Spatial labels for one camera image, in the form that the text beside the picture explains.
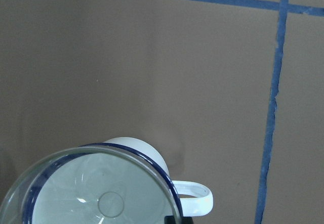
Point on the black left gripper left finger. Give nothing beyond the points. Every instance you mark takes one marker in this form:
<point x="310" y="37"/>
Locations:
<point x="169" y="220"/>

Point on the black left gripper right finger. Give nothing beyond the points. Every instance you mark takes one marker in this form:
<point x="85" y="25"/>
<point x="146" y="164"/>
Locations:
<point x="186" y="220"/>

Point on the clear glass funnel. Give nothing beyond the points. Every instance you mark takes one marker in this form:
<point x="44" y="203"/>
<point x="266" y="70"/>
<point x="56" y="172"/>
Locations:
<point x="98" y="184"/>

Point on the white enamel mug blue rim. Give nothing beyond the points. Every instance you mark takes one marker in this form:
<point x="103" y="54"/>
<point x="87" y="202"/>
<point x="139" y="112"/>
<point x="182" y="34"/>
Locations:
<point x="195" y="199"/>

